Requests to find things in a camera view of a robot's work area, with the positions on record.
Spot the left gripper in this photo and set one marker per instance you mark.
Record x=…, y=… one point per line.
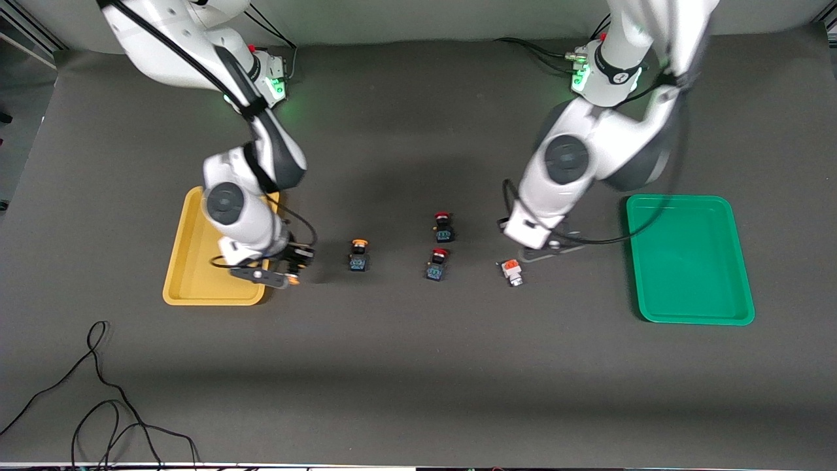
x=501, y=224

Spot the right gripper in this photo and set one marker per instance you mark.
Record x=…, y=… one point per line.
x=292, y=252

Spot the yellow mushroom push button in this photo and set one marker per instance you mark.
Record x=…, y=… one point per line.
x=358, y=263
x=293, y=280

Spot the orange white push button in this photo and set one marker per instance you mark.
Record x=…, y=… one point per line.
x=511, y=268

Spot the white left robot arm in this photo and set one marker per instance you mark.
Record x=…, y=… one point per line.
x=569, y=157

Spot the red mushroom push button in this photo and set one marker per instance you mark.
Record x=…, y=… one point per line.
x=444, y=232
x=436, y=269

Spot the yellow plastic tray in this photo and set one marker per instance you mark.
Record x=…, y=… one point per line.
x=189, y=275

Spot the dark grey table mat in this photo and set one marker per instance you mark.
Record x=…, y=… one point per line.
x=418, y=366

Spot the green plastic tray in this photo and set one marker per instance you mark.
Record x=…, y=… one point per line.
x=693, y=261

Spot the aluminium frame profile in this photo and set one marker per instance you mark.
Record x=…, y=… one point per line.
x=26, y=29

